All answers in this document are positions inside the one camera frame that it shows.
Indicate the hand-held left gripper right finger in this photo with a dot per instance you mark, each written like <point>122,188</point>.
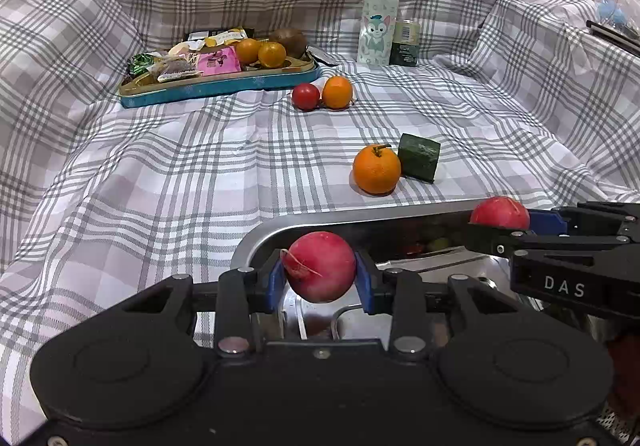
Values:
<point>367,286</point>

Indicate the black flat object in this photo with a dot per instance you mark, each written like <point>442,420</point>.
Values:
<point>615,31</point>

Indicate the clear brown snack packet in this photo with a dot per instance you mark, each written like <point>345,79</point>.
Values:
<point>176,70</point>

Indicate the grey plaid blanket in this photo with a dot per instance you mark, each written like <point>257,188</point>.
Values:
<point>200,166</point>

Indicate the mint cartoon water bottle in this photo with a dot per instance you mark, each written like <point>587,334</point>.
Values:
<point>377,21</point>

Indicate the red tomato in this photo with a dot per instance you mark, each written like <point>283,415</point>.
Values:
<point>305,96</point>

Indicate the dark green can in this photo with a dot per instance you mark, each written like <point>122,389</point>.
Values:
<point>406,44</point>

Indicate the pink snack packet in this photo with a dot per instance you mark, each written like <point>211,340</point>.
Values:
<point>218,61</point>

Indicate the red radish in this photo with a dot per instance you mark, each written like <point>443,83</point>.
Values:
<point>320,268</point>

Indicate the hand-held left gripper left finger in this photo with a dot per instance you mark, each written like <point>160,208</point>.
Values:
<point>275,286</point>

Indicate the brown round fruit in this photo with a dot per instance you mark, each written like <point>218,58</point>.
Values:
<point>290,41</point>

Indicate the cream snack packet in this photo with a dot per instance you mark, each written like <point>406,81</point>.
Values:
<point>185,48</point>

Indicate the green candy wrapper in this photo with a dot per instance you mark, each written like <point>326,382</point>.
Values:
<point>141,64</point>

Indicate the stainless steel tray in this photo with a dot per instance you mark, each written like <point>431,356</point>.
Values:
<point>390,228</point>

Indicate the red apple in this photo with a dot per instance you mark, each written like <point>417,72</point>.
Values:
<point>500,213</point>

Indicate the large orange with stem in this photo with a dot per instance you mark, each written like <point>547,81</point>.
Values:
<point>376,171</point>

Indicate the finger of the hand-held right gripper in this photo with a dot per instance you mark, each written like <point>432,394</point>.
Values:
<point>490,238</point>
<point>547,222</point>

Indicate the green cube block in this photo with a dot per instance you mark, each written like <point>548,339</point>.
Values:
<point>419,157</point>

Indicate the blue tin tray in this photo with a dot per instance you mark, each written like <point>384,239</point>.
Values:
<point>225,87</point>

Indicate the yellow snack packet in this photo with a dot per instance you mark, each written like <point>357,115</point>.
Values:
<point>227,37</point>

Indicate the grey foil packet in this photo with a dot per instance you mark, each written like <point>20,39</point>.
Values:
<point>320,56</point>

